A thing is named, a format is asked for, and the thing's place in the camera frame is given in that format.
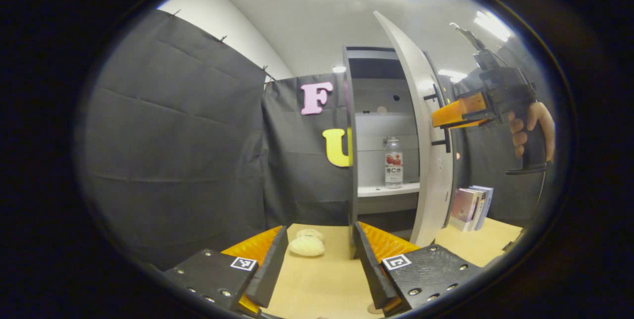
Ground white cabinet shelf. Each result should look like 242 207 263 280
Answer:
358 183 421 198

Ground black table clamp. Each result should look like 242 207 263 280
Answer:
503 230 526 253

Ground white spine book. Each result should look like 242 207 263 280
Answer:
468 188 487 231

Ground black backdrop cloth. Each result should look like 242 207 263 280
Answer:
79 8 550 270

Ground black cabinet door handle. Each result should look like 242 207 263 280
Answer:
423 84 452 154

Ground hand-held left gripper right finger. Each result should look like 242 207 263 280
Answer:
353 221 483 317

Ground pale blue book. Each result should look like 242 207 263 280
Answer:
473 185 494 230

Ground clear bottle with red label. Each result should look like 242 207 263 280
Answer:
384 137 404 190

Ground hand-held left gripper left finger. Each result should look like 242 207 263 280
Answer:
163 225 289 316

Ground dark grey cabinet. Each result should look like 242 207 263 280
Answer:
343 46 422 260

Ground grey cabinet door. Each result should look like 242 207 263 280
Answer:
374 10 455 248

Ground cream plush toy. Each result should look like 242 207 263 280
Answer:
289 229 326 257

